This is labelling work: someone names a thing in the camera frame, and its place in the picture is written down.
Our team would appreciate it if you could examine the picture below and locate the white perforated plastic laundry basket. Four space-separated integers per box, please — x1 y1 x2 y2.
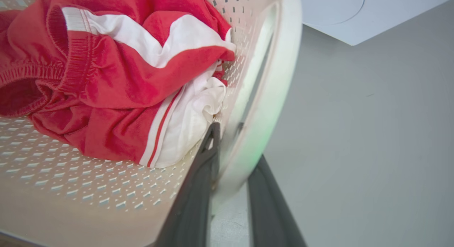
0 0 304 247

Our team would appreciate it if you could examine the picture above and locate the white washing machine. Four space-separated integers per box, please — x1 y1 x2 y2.
297 0 454 46

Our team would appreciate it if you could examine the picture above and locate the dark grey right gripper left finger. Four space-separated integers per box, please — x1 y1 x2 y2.
155 122 221 247

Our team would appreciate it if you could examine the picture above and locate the red and white garment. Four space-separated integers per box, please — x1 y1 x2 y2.
0 0 237 169

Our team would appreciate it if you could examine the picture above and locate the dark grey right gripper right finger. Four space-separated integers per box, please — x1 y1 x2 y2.
247 155 308 247

